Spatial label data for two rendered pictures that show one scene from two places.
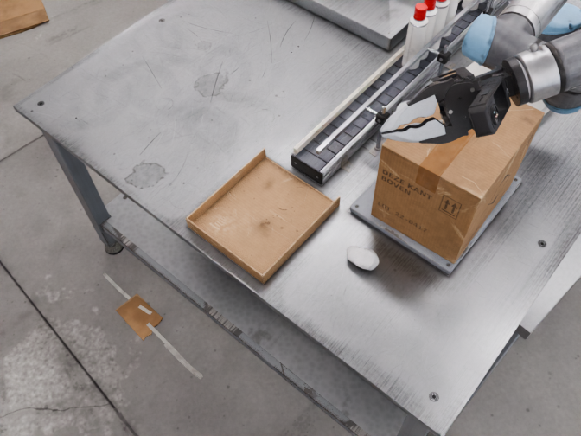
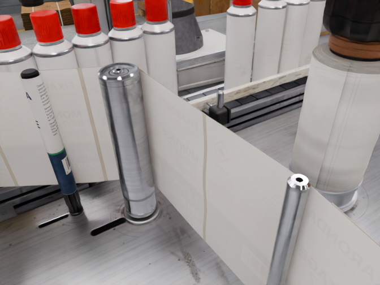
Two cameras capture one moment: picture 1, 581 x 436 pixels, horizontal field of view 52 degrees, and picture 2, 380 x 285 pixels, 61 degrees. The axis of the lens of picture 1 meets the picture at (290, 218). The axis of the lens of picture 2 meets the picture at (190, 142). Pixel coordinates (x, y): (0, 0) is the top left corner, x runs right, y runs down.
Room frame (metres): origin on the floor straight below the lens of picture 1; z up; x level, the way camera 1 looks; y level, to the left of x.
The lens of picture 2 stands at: (2.08, -0.40, 1.18)
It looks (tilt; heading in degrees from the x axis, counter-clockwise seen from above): 36 degrees down; 198
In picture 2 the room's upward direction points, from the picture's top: 2 degrees counter-clockwise
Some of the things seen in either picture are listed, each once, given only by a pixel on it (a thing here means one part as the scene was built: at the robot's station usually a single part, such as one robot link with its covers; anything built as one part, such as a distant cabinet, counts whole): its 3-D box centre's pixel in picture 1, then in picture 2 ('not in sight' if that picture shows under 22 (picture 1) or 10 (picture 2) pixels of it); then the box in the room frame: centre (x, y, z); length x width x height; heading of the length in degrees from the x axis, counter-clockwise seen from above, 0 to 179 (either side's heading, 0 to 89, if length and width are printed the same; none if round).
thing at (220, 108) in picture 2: not in sight; (220, 122); (1.62, -0.50, 0.89); 0.03 x 0.03 x 0.12; 48
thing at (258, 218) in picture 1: (264, 211); not in sight; (0.86, 0.07, 0.85); 0.30 x 0.26 x 0.04; 138
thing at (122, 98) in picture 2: not in sight; (132, 151); (1.84, -0.55, 0.97); 0.05 x 0.05 x 0.19
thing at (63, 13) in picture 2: not in sight; (47, 14); (-1.68, -3.63, 0.11); 0.65 x 0.54 x 0.22; 129
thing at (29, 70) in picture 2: not in sight; (56, 152); (1.86, -0.63, 0.97); 0.02 x 0.02 x 0.19
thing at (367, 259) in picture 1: (362, 257); not in sight; (0.72, -0.17, 0.85); 0.08 x 0.07 x 0.04; 21
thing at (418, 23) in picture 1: (415, 37); (308, 26); (1.35, -0.37, 0.98); 0.05 x 0.05 x 0.20
